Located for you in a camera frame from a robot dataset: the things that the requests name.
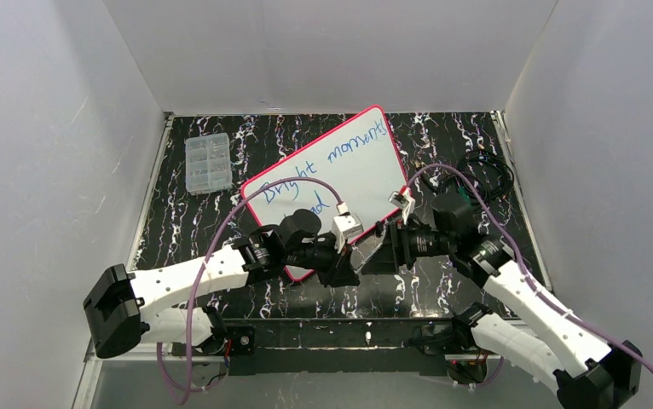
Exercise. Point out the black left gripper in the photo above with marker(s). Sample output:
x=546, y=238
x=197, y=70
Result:
x=334, y=258

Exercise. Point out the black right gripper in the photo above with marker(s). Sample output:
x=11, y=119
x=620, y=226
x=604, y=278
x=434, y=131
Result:
x=392, y=247

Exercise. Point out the pink framed whiteboard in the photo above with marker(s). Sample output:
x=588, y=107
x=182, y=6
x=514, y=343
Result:
x=357, y=162

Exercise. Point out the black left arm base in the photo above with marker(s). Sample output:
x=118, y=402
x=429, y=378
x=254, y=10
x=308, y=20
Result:
x=230, y=338

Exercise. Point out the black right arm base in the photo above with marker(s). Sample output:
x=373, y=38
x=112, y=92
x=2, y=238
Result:
x=467, y=364

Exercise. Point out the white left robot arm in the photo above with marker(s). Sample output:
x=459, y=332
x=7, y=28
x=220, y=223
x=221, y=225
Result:
x=127, y=308

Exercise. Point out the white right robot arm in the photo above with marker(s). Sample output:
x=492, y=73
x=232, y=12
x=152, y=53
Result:
x=581, y=369

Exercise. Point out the clear plastic compartment box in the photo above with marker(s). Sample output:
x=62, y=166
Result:
x=208, y=164

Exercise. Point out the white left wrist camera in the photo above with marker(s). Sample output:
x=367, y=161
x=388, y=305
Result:
x=346, y=227

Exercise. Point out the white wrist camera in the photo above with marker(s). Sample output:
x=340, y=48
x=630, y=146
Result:
x=404, y=201
x=346, y=227

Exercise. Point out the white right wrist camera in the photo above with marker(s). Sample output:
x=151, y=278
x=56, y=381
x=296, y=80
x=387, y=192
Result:
x=404, y=201

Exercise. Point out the aluminium front frame rail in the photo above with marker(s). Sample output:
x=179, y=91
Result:
x=330, y=345

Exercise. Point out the green handled screwdriver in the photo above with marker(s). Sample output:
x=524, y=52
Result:
x=463, y=193

